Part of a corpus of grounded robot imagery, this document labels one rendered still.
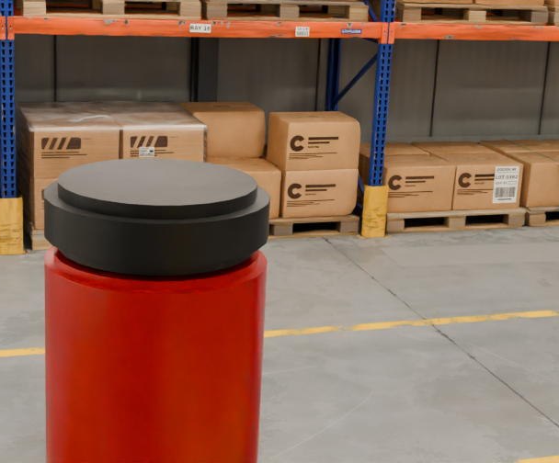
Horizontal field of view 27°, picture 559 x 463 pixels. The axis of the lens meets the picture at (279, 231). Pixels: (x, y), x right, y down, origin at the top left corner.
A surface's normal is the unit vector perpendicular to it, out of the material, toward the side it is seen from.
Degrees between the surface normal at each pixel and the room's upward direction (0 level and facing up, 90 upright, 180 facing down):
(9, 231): 90
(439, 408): 0
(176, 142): 92
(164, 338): 90
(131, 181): 0
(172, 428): 90
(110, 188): 0
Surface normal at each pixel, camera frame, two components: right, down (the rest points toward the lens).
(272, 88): 0.32, 0.28
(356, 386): 0.05, -0.96
